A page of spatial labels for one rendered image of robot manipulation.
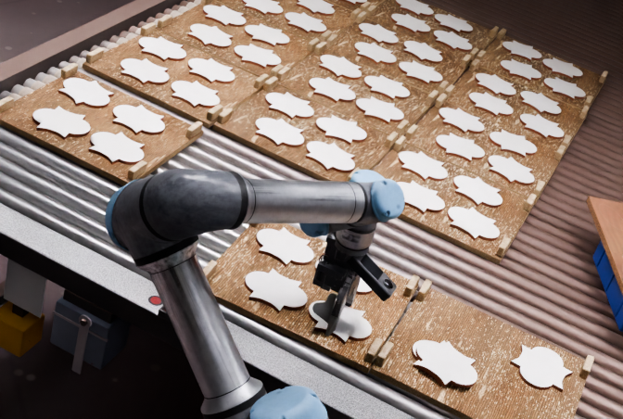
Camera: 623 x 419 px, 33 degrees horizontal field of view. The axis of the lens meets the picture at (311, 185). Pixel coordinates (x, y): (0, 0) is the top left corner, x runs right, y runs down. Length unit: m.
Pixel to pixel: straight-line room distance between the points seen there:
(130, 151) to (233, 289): 0.52
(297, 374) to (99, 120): 0.94
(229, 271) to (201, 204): 0.66
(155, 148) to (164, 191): 0.99
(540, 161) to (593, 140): 0.36
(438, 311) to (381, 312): 0.14
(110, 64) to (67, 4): 2.53
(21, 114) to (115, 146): 0.25
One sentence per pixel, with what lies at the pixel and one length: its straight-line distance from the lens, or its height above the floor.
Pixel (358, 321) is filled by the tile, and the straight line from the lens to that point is 2.29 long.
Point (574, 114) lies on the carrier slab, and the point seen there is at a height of 0.94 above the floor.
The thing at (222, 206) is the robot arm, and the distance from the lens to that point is 1.70.
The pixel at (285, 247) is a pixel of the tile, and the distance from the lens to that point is 2.43.
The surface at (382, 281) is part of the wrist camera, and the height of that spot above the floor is 1.09.
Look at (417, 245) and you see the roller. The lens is 2.64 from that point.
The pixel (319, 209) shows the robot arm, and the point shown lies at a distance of 1.83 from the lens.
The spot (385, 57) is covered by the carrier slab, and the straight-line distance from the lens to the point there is 3.46.
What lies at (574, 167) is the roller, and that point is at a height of 0.92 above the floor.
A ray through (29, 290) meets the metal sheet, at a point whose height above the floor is 0.79.
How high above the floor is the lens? 2.34
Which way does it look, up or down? 31 degrees down
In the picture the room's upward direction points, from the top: 17 degrees clockwise
